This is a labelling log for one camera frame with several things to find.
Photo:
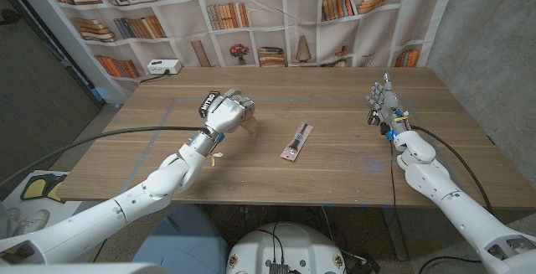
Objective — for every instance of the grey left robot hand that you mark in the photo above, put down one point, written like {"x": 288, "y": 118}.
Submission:
{"x": 228, "y": 112}

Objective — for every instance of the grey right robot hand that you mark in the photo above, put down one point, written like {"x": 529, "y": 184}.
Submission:
{"x": 390, "y": 106}

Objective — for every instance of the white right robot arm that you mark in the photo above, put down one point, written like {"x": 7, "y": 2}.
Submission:
{"x": 465, "y": 215}

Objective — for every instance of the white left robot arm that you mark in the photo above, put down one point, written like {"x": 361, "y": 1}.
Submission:
{"x": 125, "y": 207}

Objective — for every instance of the pink flat blister package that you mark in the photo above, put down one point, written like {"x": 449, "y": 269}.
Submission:
{"x": 296, "y": 142}

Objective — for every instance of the white power outlet box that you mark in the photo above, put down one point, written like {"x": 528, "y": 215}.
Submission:
{"x": 164, "y": 66}

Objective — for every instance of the printed bookshelf backdrop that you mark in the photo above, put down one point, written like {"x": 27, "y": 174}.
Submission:
{"x": 268, "y": 35}

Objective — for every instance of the grey metal table leg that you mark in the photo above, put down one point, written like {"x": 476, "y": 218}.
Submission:
{"x": 395, "y": 236}

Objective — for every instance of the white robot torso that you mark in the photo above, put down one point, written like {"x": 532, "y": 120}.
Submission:
{"x": 289, "y": 249}

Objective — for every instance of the black floor device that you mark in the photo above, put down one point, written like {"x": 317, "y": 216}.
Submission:
{"x": 362, "y": 265}

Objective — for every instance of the dark grey door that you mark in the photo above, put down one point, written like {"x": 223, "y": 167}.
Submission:
{"x": 37, "y": 98}

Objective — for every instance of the white floor board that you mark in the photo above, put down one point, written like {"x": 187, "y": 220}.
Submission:
{"x": 54, "y": 207}

